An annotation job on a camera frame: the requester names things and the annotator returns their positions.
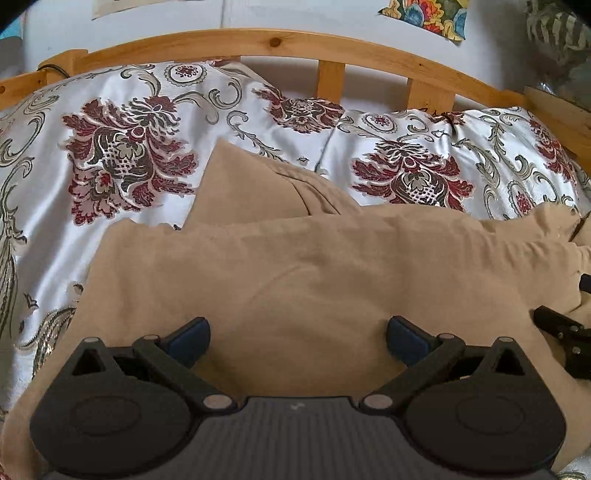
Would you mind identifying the white floral satin bedspread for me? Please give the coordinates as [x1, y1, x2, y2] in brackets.
[1, 62, 590, 436]

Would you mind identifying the colourful floral wall poster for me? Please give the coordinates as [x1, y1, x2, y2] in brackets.
[379, 0, 469, 44]

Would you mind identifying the wooden bed frame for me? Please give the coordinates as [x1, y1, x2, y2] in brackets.
[1, 28, 590, 170]

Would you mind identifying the girl drawing wall poster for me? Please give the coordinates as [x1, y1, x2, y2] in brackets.
[91, 0, 223, 21]

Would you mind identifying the beige hooded sweatshirt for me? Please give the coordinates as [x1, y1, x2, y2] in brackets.
[1, 142, 590, 479]

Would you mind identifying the grey green patterned curtain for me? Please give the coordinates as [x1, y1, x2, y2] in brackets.
[526, 1, 590, 110]

